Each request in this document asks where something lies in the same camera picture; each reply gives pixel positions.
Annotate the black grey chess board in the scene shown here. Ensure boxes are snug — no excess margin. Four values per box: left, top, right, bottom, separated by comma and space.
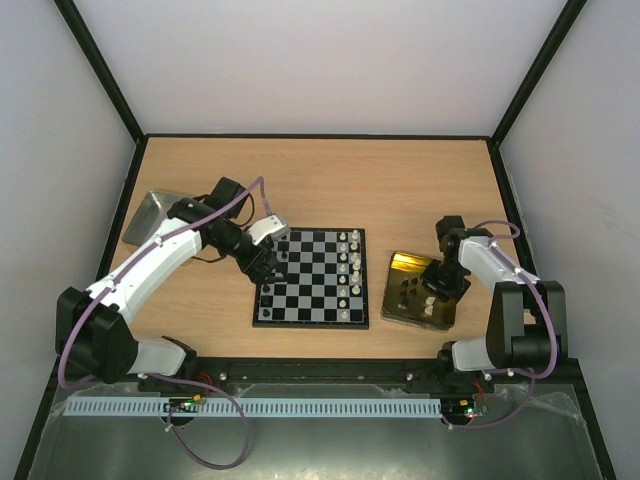
252, 227, 370, 330

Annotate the white slotted cable duct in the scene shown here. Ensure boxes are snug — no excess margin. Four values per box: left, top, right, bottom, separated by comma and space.
63, 396, 441, 419

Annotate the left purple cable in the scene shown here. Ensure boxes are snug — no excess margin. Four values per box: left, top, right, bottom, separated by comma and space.
57, 175, 274, 469

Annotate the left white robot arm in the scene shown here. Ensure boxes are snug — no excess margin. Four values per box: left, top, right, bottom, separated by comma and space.
55, 177, 290, 389

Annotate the silver tin lid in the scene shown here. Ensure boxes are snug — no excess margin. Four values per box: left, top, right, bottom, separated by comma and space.
122, 190, 184, 247

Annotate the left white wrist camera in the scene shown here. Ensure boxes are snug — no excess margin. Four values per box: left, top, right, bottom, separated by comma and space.
247, 214, 290, 245

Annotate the gold metal tin tray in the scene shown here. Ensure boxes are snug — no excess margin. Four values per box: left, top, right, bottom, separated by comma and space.
381, 251, 456, 332

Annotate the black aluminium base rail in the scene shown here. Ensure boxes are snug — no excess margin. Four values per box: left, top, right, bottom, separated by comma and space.
137, 355, 496, 396

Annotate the black enclosure frame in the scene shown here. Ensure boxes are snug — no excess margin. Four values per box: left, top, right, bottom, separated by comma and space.
12, 0, 619, 480

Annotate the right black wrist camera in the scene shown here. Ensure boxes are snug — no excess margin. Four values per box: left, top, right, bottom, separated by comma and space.
435, 215, 465, 243

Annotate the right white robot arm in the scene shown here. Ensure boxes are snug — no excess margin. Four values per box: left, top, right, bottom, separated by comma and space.
421, 216, 568, 392

